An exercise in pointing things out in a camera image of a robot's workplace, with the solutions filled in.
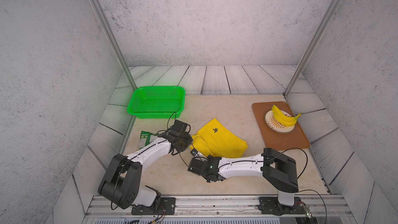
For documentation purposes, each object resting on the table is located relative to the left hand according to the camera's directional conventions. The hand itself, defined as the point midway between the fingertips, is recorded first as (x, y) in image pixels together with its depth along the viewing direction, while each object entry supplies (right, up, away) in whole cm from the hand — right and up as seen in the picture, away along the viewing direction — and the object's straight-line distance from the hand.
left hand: (195, 141), depth 88 cm
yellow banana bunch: (+56, +12, +12) cm, 58 cm away
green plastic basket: (-30, +23, +29) cm, 48 cm away
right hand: (+6, -11, -4) cm, 13 cm away
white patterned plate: (+50, +9, +14) cm, 53 cm away
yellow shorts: (+12, 0, +8) cm, 14 cm away
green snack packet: (-30, 0, +8) cm, 31 cm away
